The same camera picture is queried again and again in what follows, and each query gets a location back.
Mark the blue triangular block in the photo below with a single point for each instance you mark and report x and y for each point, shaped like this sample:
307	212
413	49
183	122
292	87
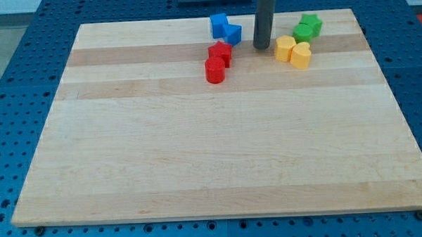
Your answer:
232	34

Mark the yellow heart block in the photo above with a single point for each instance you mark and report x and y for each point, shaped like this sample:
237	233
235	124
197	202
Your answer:
301	55

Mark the blue cube block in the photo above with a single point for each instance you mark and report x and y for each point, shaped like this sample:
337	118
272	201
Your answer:
217	23

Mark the green cylinder block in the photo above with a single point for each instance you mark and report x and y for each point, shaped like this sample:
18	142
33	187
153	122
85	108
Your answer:
303	33

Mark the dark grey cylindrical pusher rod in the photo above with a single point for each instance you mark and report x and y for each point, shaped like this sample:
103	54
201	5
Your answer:
263	23

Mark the red cylinder block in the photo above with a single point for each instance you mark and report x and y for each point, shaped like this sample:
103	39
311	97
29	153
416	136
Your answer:
214	70

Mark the yellow hexagon block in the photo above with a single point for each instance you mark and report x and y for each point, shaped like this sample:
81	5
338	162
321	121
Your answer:
283	48

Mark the green star block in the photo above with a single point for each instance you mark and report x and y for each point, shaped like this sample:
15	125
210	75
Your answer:
313	21

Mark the red star block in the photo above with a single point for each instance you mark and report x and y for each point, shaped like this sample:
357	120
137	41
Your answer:
223	51

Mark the light wooden board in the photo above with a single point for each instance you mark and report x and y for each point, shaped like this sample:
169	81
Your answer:
135	133

